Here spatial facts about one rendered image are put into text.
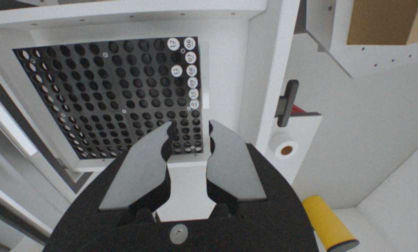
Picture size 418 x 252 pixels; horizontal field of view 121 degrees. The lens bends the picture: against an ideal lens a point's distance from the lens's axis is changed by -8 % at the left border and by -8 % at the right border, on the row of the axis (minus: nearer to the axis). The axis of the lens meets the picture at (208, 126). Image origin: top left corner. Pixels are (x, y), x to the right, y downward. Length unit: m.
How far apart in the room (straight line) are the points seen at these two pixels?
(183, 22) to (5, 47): 0.24
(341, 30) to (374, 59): 0.14
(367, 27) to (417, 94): 2.14
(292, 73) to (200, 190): 1.13
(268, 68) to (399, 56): 0.47
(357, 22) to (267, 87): 0.31
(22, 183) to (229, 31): 0.36
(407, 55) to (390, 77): 1.47
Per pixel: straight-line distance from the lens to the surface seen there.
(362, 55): 0.52
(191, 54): 0.17
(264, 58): 0.19
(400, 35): 0.41
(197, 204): 0.66
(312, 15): 0.41
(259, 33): 0.22
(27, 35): 0.35
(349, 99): 1.84
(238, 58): 0.26
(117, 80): 0.21
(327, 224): 2.69
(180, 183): 0.55
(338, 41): 0.46
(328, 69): 1.53
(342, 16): 0.45
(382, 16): 0.43
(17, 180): 0.30
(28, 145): 0.30
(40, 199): 0.32
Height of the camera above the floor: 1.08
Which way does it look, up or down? 59 degrees down
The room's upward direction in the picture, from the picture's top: 172 degrees clockwise
